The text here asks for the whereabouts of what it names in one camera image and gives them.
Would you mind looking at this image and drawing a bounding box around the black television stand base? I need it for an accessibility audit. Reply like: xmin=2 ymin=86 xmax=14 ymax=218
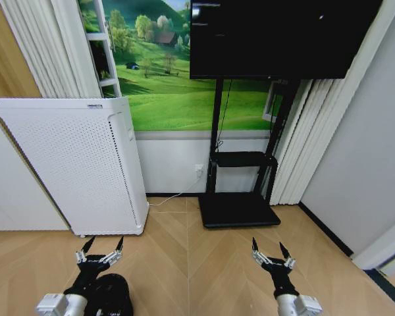
xmin=197 ymin=192 xmax=282 ymax=229

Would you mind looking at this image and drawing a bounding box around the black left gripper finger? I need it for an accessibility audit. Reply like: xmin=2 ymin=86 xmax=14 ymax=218
xmin=75 ymin=236 xmax=96 ymax=263
xmin=98 ymin=235 xmax=125 ymax=265

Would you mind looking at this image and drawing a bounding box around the white power cable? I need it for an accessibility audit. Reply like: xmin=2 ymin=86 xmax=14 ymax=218
xmin=146 ymin=176 xmax=200 ymax=207

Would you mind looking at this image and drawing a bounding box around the green landscape wall poster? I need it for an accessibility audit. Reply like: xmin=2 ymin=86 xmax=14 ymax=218
xmin=78 ymin=0 xmax=278 ymax=132

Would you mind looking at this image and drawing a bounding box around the black television cable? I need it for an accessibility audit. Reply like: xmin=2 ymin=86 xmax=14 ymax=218
xmin=216 ymin=78 xmax=233 ymax=149

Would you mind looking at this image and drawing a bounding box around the white perforated air purifier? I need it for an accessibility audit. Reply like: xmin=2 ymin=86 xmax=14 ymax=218
xmin=0 ymin=95 xmax=150 ymax=238

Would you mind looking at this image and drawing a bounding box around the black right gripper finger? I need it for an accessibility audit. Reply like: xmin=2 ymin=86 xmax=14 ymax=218
xmin=278 ymin=242 xmax=297 ymax=269
xmin=251 ymin=237 xmax=268 ymax=265

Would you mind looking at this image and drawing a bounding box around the black flat television screen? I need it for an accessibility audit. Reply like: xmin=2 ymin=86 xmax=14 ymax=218
xmin=189 ymin=0 xmax=384 ymax=80

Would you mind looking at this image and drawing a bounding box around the black television stand frame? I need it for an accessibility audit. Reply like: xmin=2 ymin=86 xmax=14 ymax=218
xmin=205 ymin=78 xmax=312 ymax=203

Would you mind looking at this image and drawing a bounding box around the black television stand shelf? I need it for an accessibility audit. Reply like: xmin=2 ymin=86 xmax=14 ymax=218
xmin=209 ymin=151 xmax=279 ymax=169

